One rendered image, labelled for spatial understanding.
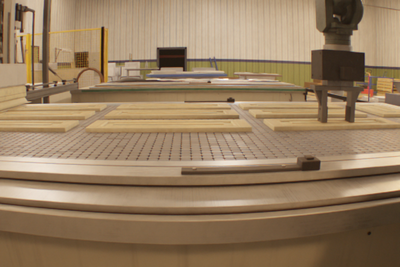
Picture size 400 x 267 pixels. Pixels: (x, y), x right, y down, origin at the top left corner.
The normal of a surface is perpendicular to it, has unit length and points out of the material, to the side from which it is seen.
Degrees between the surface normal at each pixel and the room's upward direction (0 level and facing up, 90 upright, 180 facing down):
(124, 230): 90
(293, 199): 0
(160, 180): 90
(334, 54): 90
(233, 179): 90
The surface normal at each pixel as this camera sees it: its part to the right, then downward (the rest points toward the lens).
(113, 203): 0.00, -0.99
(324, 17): -0.99, 0.02
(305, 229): 0.04, 0.15
